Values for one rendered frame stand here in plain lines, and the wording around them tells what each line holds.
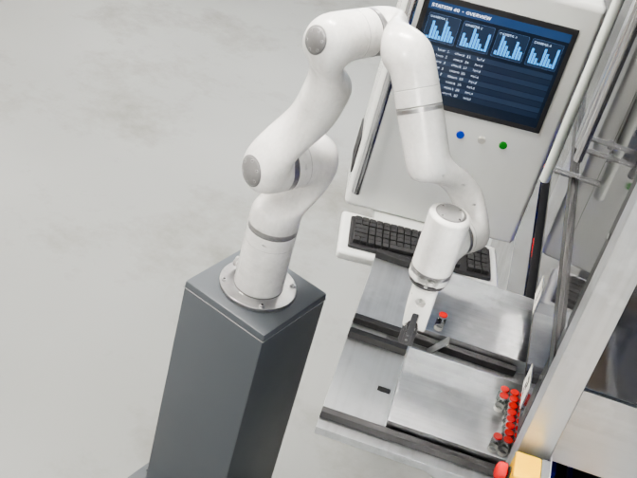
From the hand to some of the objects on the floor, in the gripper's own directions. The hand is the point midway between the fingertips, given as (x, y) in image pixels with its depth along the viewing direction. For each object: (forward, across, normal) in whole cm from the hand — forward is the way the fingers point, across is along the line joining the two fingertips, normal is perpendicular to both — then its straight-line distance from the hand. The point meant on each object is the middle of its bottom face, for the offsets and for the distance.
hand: (407, 335), depth 237 cm
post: (+110, +9, +31) cm, 115 cm away
